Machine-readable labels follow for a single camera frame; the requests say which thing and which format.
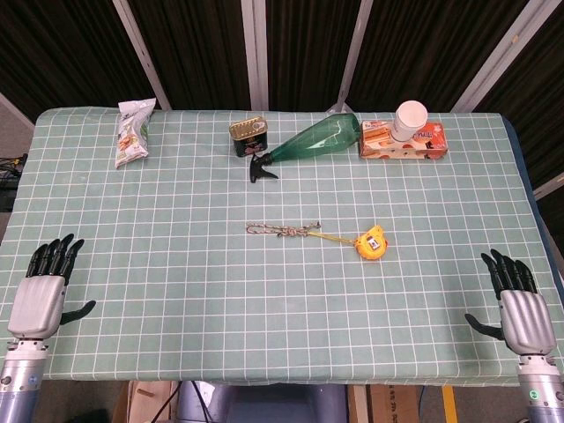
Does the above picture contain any white snack bag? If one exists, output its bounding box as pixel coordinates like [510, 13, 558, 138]
[114, 97, 158, 170]

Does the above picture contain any printed cardboard box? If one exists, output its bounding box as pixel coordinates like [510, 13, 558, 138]
[367, 384, 420, 423]

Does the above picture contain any yellow strip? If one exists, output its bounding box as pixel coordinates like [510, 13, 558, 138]
[442, 385, 458, 423]

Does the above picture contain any bundle of floor cables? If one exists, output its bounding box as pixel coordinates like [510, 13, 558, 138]
[0, 152, 29, 181]

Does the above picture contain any green spray bottle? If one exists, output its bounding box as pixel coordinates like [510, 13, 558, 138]
[249, 112, 363, 184]

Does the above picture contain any white partition post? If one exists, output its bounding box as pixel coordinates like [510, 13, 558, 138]
[241, 0, 271, 111]
[333, 0, 375, 114]
[452, 0, 544, 114]
[111, 0, 172, 111]

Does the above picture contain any green gold tin can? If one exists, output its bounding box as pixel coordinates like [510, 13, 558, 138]
[227, 115, 271, 159]

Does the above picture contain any yellow tape measure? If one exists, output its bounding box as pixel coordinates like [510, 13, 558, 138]
[308, 224, 389, 262]

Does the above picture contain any white paper cup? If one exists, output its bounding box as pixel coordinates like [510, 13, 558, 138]
[391, 100, 429, 143]

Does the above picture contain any wooden table leg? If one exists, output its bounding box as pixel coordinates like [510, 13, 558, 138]
[347, 384, 369, 423]

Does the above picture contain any braided rope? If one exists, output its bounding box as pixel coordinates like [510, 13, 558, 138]
[245, 221, 323, 240]

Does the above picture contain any open cardboard box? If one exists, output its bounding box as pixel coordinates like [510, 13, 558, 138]
[126, 381, 180, 423]

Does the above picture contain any green checked tablecloth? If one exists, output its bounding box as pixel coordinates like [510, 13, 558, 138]
[0, 107, 564, 388]

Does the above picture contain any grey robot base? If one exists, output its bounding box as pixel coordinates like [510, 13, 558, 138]
[177, 380, 350, 423]

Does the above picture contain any orange snack box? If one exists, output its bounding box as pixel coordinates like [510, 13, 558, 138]
[359, 118, 451, 161]

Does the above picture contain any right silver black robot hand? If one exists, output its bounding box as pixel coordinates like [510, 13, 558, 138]
[464, 249, 557, 356]

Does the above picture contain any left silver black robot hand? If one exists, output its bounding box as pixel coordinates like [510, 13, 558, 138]
[7, 234, 97, 340]

